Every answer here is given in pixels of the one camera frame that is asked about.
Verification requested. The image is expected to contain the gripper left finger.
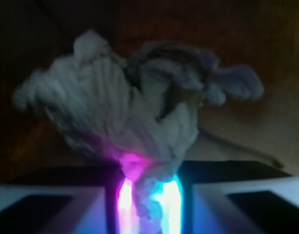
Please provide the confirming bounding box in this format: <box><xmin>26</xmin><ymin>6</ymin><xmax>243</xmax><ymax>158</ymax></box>
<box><xmin>0</xmin><ymin>166</ymin><xmax>137</xmax><ymax>234</ymax></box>

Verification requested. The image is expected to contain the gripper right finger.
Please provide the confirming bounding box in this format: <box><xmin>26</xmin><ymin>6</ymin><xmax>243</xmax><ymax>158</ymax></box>
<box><xmin>167</xmin><ymin>160</ymin><xmax>299</xmax><ymax>234</ymax></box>

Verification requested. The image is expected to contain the white paper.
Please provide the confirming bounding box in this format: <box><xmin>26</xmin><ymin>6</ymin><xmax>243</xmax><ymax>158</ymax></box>
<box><xmin>13</xmin><ymin>30</ymin><xmax>264</xmax><ymax>234</ymax></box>

